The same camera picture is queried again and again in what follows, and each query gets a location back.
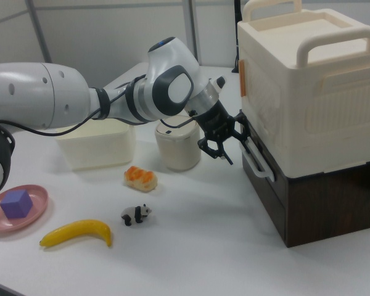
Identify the dark wooden drawer cabinet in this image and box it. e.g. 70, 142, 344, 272
240, 109, 370, 249

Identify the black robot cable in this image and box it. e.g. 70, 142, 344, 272
0, 73, 199, 136

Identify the toy bread with orange glaze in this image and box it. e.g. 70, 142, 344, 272
123, 165, 159, 192

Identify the black stand pole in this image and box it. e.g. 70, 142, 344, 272
231, 0, 243, 74

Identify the cream toy microwave with handles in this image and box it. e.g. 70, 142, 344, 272
236, 0, 370, 179

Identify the pink plate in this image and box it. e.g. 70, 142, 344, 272
0, 184, 49, 233

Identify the yellow toy banana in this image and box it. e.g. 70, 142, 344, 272
39, 219, 113, 248

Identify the dark drawer with white handle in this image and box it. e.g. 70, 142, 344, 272
239, 109, 287, 213

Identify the cream rectangular plastic container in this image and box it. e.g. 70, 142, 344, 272
54, 118, 136, 171

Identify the purple cube block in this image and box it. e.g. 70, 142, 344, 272
0, 189, 33, 220

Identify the cream cylindrical lidded bin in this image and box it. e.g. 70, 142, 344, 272
154, 114, 202, 172

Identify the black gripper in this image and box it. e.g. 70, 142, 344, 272
192, 100, 253, 167

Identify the orange microwave door latch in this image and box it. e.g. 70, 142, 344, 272
239, 59, 247, 97

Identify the toy panda figure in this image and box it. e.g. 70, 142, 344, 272
120, 203, 153, 228

